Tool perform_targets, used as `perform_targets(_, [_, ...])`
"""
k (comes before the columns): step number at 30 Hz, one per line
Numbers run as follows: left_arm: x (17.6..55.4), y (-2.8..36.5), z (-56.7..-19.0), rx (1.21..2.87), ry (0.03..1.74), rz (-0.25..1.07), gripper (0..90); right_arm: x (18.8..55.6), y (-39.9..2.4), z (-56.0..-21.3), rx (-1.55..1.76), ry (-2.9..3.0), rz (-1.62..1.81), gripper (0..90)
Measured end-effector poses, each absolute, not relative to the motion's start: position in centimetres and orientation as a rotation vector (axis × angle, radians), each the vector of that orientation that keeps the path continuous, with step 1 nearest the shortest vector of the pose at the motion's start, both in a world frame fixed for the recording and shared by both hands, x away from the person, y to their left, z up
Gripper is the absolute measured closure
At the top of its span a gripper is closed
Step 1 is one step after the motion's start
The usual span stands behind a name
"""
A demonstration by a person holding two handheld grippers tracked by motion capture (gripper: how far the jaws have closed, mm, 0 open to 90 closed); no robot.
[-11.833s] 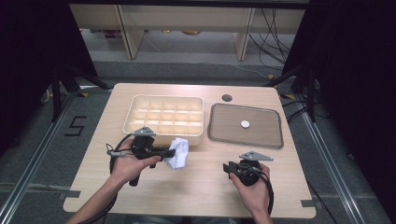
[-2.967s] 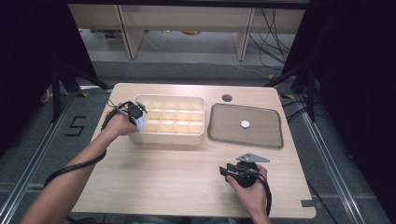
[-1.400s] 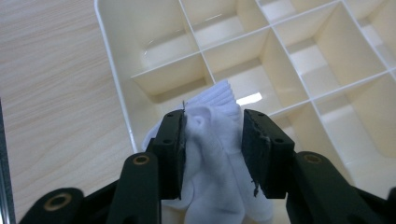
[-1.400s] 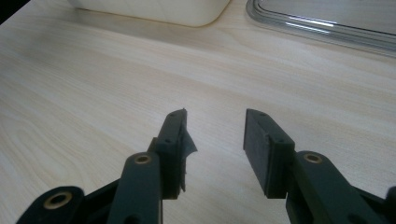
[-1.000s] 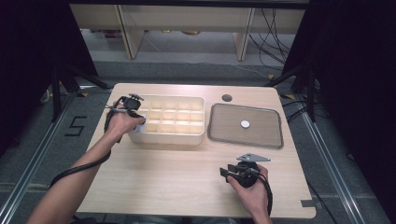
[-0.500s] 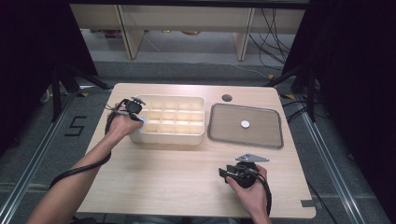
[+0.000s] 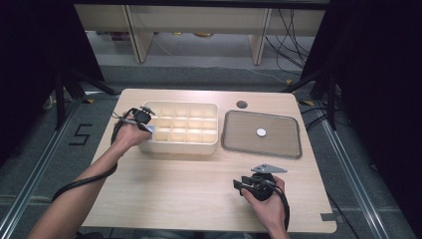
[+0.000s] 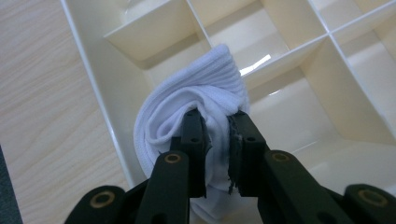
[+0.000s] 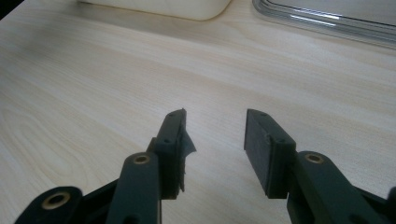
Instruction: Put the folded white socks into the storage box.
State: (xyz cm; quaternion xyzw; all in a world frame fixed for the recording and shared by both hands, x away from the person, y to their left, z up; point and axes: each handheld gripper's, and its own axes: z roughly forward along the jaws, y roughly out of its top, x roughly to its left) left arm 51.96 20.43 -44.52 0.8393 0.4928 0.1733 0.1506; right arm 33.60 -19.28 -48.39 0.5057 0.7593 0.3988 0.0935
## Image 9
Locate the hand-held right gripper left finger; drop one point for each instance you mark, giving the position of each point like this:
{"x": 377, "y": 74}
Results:
{"x": 168, "y": 161}

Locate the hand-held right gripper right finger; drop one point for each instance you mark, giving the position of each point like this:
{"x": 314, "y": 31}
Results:
{"x": 274, "y": 165}

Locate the cream compartment storage box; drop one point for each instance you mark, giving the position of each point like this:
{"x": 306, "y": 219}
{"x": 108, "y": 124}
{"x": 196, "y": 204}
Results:
{"x": 174, "y": 7}

